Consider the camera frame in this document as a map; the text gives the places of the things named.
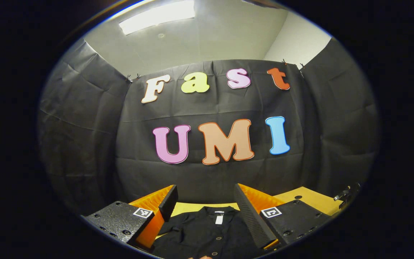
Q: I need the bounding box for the black button shirt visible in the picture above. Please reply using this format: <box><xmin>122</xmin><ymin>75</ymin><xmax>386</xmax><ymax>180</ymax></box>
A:
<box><xmin>151</xmin><ymin>206</ymin><xmax>265</xmax><ymax>259</ymax></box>

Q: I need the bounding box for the ceiling light panel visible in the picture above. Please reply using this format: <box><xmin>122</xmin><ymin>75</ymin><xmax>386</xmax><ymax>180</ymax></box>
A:
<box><xmin>118</xmin><ymin>0</ymin><xmax>196</xmax><ymax>36</ymax></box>

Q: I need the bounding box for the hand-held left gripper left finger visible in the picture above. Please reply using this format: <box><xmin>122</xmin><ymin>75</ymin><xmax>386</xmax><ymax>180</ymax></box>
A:
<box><xmin>81</xmin><ymin>185</ymin><xmax>179</xmax><ymax>250</ymax></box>

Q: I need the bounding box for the black backdrop cloth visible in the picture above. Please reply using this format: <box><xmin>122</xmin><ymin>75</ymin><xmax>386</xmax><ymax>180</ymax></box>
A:
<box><xmin>36</xmin><ymin>38</ymin><xmax>380</xmax><ymax>216</ymax></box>

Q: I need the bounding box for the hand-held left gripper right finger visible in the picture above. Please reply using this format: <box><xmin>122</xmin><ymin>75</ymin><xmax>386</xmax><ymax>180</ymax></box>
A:
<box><xmin>234</xmin><ymin>183</ymin><xmax>333</xmax><ymax>250</ymax></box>

